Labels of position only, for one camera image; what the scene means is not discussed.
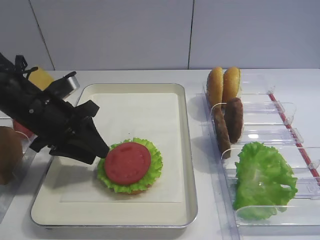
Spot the cream metal tray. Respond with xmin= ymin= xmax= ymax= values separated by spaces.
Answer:
xmin=30 ymin=83 xmax=198 ymax=228

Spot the brown meat patty rear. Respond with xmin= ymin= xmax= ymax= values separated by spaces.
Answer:
xmin=224 ymin=97 xmax=244 ymax=144

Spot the green lettuce on bun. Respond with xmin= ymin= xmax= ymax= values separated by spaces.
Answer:
xmin=97 ymin=137 xmax=163 ymax=194

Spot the clear left dispenser rack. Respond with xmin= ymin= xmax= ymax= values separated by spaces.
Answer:
xmin=0 ymin=111 xmax=37 ymax=223

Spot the bottom bun on tray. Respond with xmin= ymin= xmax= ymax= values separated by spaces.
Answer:
xmin=119 ymin=184 xmax=152 ymax=195

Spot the tan bun half front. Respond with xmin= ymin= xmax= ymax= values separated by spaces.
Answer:
xmin=222 ymin=66 xmax=241 ymax=103

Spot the yellow cheese slice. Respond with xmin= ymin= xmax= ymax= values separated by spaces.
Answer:
xmin=28 ymin=66 xmax=54 ymax=91

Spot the brown meat patty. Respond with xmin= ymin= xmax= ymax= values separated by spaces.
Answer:
xmin=212 ymin=105 xmax=231 ymax=160
xmin=224 ymin=97 xmax=244 ymax=144

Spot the green lettuce leaf in rack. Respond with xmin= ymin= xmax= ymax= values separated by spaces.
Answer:
xmin=232 ymin=142 xmax=298 ymax=221

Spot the brown meat patty front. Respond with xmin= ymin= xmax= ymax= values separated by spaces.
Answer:
xmin=212 ymin=105 xmax=231 ymax=160

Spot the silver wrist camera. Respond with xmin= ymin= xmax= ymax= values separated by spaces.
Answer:
xmin=47 ymin=71 xmax=81 ymax=101

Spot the red tomato slice in rack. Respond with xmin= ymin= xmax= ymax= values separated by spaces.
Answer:
xmin=12 ymin=119 xmax=35 ymax=139

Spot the white paper liner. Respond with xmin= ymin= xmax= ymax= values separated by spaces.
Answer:
xmin=61 ymin=93 xmax=185 ymax=203

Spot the brown patty at left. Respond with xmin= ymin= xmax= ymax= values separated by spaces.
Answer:
xmin=0 ymin=126 xmax=23 ymax=185

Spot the tan bun half rear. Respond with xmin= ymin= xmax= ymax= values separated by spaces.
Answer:
xmin=206 ymin=67 xmax=224 ymax=109

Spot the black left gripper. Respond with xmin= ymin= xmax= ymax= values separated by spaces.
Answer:
xmin=0 ymin=55 xmax=110 ymax=165

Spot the red tomato slice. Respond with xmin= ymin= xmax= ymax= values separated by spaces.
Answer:
xmin=104 ymin=142 xmax=151 ymax=185
xmin=12 ymin=119 xmax=35 ymax=139

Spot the clear acrylic dispenser rack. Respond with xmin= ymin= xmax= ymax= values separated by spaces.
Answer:
xmin=203 ymin=68 xmax=320 ymax=240

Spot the tan bun half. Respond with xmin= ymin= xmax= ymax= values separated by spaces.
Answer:
xmin=206 ymin=67 xmax=224 ymax=109
xmin=222 ymin=66 xmax=241 ymax=103

